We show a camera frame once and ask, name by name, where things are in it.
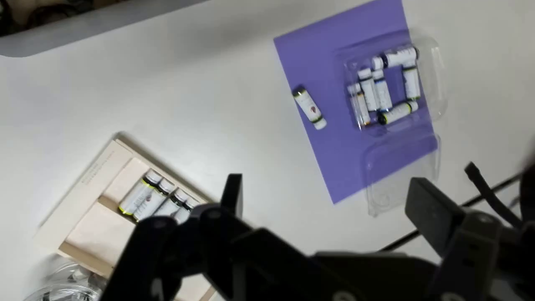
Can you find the white cylindrical pieces pile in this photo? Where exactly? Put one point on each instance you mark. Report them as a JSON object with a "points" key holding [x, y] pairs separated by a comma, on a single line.
{"points": [[429, 84]]}

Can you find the small white bottle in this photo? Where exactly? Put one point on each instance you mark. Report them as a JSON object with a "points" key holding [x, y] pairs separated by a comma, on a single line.
{"points": [[138, 195], [412, 83], [402, 56], [310, 108], [382, 91], [399, 113], [360, 108], [185, 212], [369, 89], [171, 205], [155, 202]]}

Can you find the clear plastic bag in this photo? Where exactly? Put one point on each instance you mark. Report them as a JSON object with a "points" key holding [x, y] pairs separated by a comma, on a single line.
{"points": [[61, 285]]}

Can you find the light wooden tray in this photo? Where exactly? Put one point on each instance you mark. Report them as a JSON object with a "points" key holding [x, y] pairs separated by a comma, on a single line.
{"points": [[90, 207]]}

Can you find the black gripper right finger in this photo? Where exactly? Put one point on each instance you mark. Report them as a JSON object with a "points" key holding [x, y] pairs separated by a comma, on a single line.
{"points": [[474, 257]]}

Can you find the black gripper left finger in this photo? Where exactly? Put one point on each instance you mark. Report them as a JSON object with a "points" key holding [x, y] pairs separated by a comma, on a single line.
{"points": [[168, 257]]}

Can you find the purple paper mat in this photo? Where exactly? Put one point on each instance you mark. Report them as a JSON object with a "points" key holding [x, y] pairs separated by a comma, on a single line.
{"points": [[329, 61]]}

